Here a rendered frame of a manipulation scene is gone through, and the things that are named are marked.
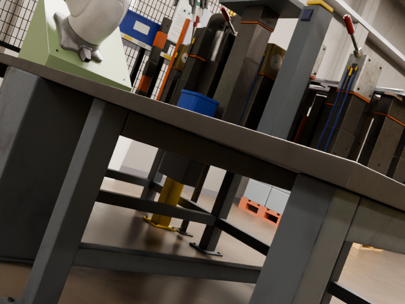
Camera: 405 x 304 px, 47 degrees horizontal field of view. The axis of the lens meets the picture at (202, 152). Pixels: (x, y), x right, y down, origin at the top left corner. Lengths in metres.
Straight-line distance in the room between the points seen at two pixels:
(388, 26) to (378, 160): 6.83
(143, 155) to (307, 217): 4.58
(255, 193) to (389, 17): 3.93
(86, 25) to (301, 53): 0.78
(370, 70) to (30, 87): 1.11
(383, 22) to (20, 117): 7.05
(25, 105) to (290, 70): 0.89
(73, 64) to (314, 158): 1.20
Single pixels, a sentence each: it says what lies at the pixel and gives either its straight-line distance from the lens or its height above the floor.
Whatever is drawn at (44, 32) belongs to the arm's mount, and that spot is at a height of 0.82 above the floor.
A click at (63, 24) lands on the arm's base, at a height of 0.87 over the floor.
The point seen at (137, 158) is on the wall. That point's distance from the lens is 5.25.
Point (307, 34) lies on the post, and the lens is 1.44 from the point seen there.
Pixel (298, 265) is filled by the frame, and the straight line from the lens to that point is 0.76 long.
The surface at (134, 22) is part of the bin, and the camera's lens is 2.60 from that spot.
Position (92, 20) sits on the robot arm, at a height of 0.91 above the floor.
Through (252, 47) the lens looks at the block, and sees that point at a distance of 1.62.
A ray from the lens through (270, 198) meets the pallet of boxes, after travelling 5.74.
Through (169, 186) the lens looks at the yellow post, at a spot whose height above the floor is 0.27.
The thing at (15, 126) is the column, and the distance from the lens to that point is 1.72.
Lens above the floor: 0.65
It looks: 1 degrees down
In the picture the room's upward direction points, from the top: 21 degrees clockwise
